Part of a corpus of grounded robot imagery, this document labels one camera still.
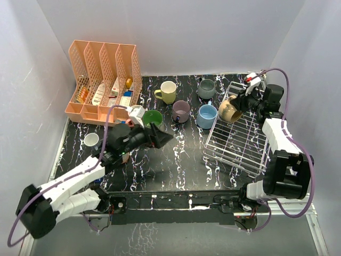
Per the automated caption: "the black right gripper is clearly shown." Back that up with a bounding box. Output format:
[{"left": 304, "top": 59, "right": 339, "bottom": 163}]
[{"left": 230, "top": 86, "right": 265, "bottom": 113}]

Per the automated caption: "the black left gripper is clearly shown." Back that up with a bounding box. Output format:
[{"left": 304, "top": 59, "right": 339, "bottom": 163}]
[{"left": 119, "top": 119, "right": 173, "bottom": 155}]

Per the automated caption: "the tan glazed round mug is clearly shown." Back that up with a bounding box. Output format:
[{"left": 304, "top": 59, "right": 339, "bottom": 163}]
[{"left": 218, "top": 95, "right": 242, "bottom": 123}]

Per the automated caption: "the green-inside mushroom pattern mug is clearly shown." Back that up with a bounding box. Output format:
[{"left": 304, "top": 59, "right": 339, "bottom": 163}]
[{"left": 142, "top": 110, "right": 163, "bottom": 129}]

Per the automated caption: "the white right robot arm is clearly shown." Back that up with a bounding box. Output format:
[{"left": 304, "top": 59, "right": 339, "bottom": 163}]
[{"left": 230, "top": 84, "right": 314, "bottom": 212}]

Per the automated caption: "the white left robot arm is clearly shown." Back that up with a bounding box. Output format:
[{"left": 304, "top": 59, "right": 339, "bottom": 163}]
[{"left": 16, "top": 124, "right": 173, "bottom": 239}]

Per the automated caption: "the light blue ceramic mug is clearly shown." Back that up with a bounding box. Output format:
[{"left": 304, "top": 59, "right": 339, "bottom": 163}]
[{"left": 196, "top": 101, "right": 218, "bottom": 129}]

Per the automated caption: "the dark grey round mug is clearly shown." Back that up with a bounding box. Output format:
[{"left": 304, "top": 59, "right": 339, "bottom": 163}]
[{"left": 198, "top": 79, "right": 216, "bottom": 100}]

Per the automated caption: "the purple ceramic mug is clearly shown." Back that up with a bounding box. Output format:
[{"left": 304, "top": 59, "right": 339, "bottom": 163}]
[{"left": 172, "top": 100, "right": 190, "bottom": 123}]

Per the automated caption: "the light pink mug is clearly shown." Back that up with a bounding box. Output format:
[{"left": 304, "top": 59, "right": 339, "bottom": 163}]
[{"left": 118, "top": 153, "right": 130, "bottom": 164}]

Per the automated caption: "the yellow-green ceramic mug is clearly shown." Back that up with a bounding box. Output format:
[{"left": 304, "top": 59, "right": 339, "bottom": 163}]
[{"left": 154, "top": 81, "right": 177, "bottom": 105}]

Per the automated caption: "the white printed flat box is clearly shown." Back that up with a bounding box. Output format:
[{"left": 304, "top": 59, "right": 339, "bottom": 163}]
[{"left": 119, "top": 96, "right": 132, "bottom": 108}]

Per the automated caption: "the blue white small box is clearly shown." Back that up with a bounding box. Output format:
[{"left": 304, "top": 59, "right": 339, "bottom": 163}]
[{"left": 123, "top": 90, "right": 133, "bottom": 97}]

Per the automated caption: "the yellow small bottle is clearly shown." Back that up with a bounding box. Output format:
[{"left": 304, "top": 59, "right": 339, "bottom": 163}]
[{"left": 125, "top": 78, "right": 133, "bottom": 89}]

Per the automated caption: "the white red medicine box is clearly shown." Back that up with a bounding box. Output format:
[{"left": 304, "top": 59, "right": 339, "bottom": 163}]
[{"left": 110, "top": 78, "right": 120, "bottom": 97}]

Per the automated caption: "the small white cup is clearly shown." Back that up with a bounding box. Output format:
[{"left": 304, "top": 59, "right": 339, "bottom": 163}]
[{"left": 84, "top": 133, "right": 100, "bottom": 147}]

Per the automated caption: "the white labelled box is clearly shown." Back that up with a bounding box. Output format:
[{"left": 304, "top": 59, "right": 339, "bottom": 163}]
[{"left": 92, "top": 83, "right": 105, "bottom": 106}]

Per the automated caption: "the pink plastic file organizer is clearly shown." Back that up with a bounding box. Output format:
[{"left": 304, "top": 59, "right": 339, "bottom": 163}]
[{"left": 65, "top": 40, "right": 142, "bottom": 126}]

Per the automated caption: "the orange red packet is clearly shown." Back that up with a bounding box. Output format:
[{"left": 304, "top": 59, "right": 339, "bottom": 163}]
[{"left": 76, "top": 86, "right": 89, "bottom": 104}]

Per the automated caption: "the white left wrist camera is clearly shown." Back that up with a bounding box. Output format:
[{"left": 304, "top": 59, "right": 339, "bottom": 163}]
[{"left": 126, "top": 105, "right": 146, "bottom": 128}]

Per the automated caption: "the white wire dish rack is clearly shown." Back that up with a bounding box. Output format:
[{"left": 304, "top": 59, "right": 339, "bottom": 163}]
[{"left": 203, "top": 81, "right": 271, "bottom": 178}]

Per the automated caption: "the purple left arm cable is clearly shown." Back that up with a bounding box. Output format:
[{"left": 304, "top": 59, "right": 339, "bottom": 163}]
[{"left": 6, "top": 105, "right": 134, "bottom": 247}]

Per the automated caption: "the black front mounting rail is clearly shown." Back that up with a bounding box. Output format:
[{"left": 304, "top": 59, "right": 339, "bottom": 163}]
[{"left": 90, "top": 186, "right": 267, "bottom": 228}]

